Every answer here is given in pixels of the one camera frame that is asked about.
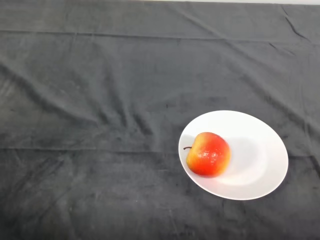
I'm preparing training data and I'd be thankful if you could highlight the black cloth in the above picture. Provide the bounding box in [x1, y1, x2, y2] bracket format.
[0, 0, 320, 240]

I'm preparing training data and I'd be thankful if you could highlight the white round plate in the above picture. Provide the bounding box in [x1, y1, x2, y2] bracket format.
[178, 110, 289, 201]

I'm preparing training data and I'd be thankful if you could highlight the red and yellow apple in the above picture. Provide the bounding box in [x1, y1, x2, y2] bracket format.
[183, 131, 232, 178]

